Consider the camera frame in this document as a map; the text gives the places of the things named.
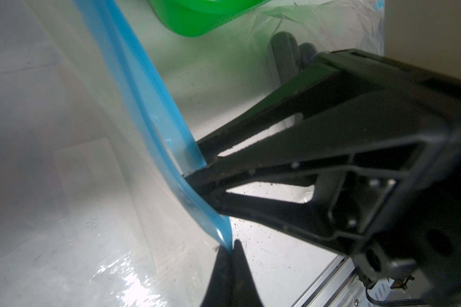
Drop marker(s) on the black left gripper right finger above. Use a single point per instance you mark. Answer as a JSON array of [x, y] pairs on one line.
[[244, 292]]

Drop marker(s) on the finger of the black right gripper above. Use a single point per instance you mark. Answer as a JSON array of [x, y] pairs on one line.
[[325, 180], [321, 86]]

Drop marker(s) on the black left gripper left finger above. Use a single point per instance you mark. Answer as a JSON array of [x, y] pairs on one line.
[[219, 291]]

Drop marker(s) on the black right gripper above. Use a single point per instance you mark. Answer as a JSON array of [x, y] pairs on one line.
[[425, 206]]

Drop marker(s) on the dark eggplant green stem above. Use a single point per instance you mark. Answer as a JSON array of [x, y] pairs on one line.
[[283, 58]]

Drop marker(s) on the large clear zip-top bag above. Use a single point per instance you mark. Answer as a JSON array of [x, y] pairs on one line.
[[94, 210]]

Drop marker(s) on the small clear zip-top bag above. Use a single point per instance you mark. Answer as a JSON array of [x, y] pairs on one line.
[[330, 26]]

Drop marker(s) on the green plastic basket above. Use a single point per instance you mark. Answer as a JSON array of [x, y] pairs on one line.
[[194, 18]]

